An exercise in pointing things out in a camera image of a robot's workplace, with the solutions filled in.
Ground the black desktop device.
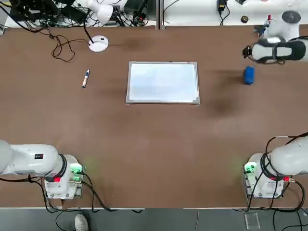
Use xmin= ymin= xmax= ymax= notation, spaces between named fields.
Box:
xmin=9 ymin=0 xmax=61 ymax=22

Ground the black electronic box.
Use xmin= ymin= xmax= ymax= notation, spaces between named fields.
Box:
xmin=61 ymin=2 xmax=87 ymax=25

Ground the white desk lamp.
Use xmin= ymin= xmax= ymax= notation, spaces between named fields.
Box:
xmin=76 ymin=0 xmax=114 ymax=53

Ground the person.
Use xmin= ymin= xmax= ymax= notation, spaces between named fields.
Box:
xmin=74 ymin=213 xmax=90 ymax=231

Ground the clear plastic pen cup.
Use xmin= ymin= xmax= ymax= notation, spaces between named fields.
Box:
xmin=254 ymin=20 xmax=270 ymax=38

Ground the black base cable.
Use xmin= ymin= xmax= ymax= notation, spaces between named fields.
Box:
xmin=44 ymin=172 xmax=145 ymax=214
xmin=247 ymin=179 xmax=306 ymax=213

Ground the aluminium frame rail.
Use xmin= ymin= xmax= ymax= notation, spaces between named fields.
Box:
xmin=155 ymin=0 xmax=167 ymax=30

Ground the metal floor plate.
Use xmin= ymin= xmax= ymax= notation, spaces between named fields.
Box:
xmin=244 ymin=212 xmax=261 ymax=230

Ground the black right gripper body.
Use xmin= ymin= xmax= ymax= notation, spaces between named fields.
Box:
xmin=242 ymin=44 xmax=253 ymax=60

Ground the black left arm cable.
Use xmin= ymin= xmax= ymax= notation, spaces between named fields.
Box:
xmin=0 ymin=174 xmax=49 ymax=185

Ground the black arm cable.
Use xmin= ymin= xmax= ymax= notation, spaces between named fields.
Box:
xmin=263 ymin=131 xmax=308 ymax=183
xmin=0 ymin=174 xmax=49 ymax=185

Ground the black right base cable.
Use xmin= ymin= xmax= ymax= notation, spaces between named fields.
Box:
xmin=247 ymin=179 xmax=306 ymax=213

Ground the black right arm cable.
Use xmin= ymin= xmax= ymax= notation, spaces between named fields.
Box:
xmin=263 ymin=131 xmax=308 ymax=183

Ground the black left base cable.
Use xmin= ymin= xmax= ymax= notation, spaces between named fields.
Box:
xmin=44 ymin=172 xmax=145 ymax=214

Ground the black lamp cable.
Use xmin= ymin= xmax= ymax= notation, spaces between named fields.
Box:
xmin=28 ymin=24 xmax=93 ymax=64

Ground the silver framed whiteboard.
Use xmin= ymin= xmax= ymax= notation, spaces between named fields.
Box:
xmin=125 ymin=61 xmax=201 ymax=106

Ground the blue whiteboard eraser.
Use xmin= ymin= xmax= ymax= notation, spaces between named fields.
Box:
xmin=243 ymin=65 xmax=257 ymax=86

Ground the white blue whiteboard marker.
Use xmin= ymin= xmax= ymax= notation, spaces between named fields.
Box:
xmin=81 ymin=69 xmax=91 ymax=89

